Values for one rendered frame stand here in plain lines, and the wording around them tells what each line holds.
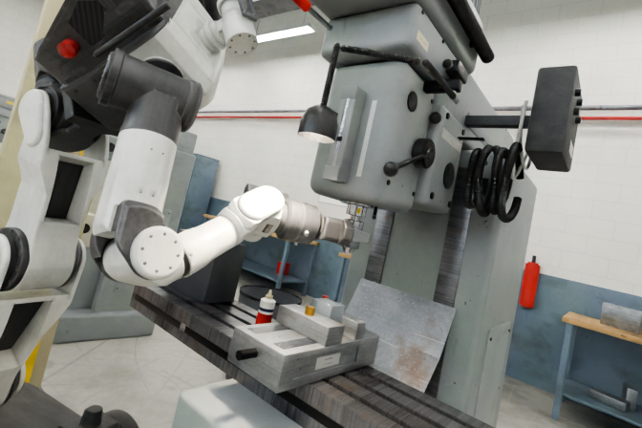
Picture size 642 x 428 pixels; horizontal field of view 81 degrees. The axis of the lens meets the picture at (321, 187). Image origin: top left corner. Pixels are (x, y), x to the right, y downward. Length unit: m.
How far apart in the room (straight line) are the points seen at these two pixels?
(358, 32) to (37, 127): 0.74
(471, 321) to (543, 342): 3.87
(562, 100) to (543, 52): 4.67
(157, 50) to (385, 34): 0.45
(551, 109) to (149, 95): 0.85
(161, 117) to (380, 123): 0.43
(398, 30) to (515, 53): 4.96
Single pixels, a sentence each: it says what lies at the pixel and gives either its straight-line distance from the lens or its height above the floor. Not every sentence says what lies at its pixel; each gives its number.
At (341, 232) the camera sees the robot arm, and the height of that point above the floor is 1.24.
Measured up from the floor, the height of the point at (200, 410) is 0.85.
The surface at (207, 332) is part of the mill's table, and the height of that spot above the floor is 0.91.
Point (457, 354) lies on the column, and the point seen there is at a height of 0.97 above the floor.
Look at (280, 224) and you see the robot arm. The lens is 0.78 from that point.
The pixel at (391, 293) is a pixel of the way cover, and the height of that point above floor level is 1.07.
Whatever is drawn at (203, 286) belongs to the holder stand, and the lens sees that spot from 1.22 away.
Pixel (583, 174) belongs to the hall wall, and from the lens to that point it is 5.09.
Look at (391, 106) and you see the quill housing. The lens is 0.82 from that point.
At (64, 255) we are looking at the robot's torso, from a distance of 1.09.
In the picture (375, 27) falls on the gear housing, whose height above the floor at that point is 1.68.
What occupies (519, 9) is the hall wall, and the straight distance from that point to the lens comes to 6.09.
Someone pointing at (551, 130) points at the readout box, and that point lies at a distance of 1.01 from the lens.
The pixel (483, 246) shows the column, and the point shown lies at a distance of 1.16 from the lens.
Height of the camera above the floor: 1.25
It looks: 5 degrees up
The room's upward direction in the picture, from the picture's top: 13 degrees clockwise
